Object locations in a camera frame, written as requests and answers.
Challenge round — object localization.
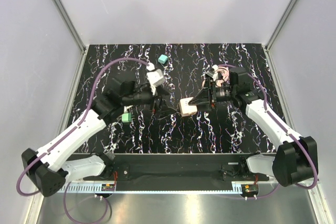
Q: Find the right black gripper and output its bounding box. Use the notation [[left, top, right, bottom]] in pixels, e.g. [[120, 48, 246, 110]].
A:
[[189, 78, 236, 113]]

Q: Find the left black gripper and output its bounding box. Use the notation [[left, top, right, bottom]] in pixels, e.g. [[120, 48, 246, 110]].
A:
[[123, 84, 177, 119]]

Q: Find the pink cube adapter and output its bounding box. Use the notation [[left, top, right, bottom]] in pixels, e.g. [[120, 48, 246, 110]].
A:
[[178, 97, 198, 117]]

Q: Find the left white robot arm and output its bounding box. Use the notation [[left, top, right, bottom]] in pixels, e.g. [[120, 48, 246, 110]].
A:
[[22, 71, 169, 197]]

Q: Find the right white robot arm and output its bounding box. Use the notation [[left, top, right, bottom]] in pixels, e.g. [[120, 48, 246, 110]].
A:
[[179, 65, 318, 189]]

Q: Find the green plug adapter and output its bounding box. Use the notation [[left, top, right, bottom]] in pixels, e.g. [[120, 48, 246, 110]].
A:
[[121, 113, 132, 123]]

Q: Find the white power strip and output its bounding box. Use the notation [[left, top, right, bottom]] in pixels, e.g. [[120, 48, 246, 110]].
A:
[[124, 106, 132, 113]]

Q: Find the black marbled mat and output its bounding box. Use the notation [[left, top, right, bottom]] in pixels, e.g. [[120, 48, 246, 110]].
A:
[[68, 44, 283, 154]]

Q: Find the teal charger on mat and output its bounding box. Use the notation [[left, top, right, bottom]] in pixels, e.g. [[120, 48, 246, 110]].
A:
[[158, 55, 169, 65]]

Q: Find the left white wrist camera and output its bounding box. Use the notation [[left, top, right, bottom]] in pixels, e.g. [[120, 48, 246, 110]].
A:
[[146, 69, 165, 87]]

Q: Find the pink coiled cord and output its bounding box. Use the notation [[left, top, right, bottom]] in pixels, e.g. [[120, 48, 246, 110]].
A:
[[215, 65, 232, 83]]

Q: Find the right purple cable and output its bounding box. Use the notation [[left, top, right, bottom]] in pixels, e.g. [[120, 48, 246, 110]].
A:
[[217, 63, 320, 189]]

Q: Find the purple cable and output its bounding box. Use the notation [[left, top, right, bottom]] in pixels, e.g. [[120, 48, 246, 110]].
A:
[[16, 57, 155, 196], [217, 63, 320, 189]]

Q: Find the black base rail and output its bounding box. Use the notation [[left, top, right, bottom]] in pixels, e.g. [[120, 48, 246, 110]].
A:
[[113, 154, 269, 193]]

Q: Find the white slotted cable duct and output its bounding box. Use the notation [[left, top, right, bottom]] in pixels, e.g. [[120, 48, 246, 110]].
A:
[[58, 183, 116, 194]]

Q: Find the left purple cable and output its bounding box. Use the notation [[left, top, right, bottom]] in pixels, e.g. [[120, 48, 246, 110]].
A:
[[16, 57, 155, 196]]

